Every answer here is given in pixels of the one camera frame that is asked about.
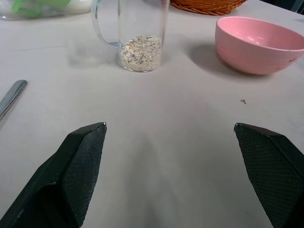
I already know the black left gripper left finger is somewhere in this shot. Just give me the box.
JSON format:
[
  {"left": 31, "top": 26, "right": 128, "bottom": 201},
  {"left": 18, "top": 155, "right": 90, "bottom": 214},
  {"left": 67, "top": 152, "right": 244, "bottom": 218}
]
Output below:
[{"left": 0, "top": 122, "right": 107, "bottom": 228}]

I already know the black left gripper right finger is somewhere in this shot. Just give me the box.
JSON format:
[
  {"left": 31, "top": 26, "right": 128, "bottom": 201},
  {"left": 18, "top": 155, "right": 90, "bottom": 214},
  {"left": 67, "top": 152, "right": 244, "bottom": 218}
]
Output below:
[{"left": 233, "top": 122, "right": 304, "bottom": 228}]

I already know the beige granular powder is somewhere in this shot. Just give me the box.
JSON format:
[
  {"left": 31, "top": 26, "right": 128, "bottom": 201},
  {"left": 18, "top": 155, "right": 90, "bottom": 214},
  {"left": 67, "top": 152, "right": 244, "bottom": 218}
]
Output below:
[{"left": 120, "top": 35, "right": 163, "bottom": 73}]

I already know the clear container with green lid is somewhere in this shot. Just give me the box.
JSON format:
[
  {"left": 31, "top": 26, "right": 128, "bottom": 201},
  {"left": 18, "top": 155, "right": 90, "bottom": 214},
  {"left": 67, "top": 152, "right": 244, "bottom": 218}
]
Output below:
[{"left": 0, "top": 0, "right": 94, "bottom": 20}]

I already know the pink bowl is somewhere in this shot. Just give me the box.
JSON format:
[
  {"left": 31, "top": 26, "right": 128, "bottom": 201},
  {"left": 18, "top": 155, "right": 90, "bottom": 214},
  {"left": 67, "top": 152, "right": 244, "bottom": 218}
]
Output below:
[{"left": 215, "top": 16, "right": 304, "bottom": 76}]

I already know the orange woven basket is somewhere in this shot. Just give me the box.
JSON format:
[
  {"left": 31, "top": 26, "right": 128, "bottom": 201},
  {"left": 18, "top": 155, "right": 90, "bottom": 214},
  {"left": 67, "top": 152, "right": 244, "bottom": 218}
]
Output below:
[{"left": 170, "top": 0, "right": 253, "bottom": 16}]

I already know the metal spoon handle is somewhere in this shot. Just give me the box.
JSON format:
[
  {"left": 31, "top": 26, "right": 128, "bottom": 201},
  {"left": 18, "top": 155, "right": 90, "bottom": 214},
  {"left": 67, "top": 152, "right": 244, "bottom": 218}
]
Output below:
[{"left": 0, "top": 80, "right": 28, "bottom": 121}]

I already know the clear glass mug with handle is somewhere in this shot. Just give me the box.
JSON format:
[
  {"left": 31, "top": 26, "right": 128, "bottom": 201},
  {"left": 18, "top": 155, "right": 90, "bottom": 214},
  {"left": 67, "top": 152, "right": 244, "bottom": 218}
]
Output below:
[{"left": 91, "top": 0, "right": 171, "bottom": 74}]

